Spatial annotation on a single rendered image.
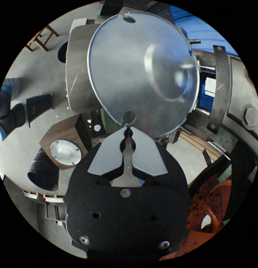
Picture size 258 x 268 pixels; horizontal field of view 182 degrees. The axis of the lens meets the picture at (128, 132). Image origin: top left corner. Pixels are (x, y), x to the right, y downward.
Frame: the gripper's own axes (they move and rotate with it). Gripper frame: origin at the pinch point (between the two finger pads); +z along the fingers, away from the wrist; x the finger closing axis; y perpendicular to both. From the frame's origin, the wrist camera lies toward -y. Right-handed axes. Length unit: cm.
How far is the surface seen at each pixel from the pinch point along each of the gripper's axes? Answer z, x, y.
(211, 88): 4.3, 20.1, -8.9
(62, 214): -88, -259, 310
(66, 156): 22, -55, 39
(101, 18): 13.2, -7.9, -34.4
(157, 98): 3.8, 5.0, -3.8
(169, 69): 4.2, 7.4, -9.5
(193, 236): -27.0, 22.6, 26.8
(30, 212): -189, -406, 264
